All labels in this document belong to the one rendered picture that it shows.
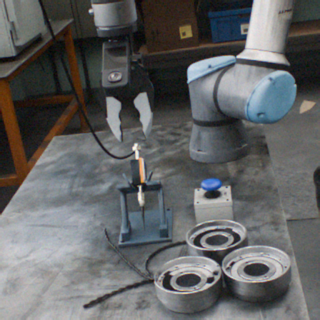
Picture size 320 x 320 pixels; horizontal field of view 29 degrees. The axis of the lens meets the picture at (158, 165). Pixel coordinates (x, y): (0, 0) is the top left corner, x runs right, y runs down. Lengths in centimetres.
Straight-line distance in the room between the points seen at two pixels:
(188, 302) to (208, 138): 60
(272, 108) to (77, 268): 53
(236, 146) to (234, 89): 18
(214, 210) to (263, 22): 42
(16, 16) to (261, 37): 193
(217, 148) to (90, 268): 49
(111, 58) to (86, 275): 38
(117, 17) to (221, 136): 48
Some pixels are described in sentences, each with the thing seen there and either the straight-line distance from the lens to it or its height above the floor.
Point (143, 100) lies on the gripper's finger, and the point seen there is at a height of 105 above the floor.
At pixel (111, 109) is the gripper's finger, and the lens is 114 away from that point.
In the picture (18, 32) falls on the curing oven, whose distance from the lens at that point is 312.
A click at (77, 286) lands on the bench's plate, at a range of 107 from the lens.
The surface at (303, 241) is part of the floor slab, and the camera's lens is 271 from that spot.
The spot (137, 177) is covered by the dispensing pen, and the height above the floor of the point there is 91.
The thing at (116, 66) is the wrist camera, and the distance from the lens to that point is 107.
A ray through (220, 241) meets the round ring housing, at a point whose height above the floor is 82.
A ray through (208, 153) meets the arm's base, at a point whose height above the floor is 83.
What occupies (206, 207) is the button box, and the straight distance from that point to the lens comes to 117.
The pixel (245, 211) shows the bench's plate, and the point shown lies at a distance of 123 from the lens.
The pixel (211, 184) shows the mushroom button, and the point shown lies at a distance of 118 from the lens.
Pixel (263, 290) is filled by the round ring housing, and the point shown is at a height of 83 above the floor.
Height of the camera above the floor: 136
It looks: 22 degrees down
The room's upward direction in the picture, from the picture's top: 8 degrees counter-clockwise
